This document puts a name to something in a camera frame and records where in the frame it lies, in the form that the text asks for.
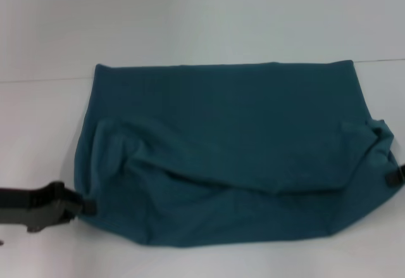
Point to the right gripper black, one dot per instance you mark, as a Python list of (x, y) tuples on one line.
[(402, 173)]

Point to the teal T-shirt with FREE print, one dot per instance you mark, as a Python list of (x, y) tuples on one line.
[(221, 132)]

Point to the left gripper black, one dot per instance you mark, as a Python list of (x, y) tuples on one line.
[(34, 205)]

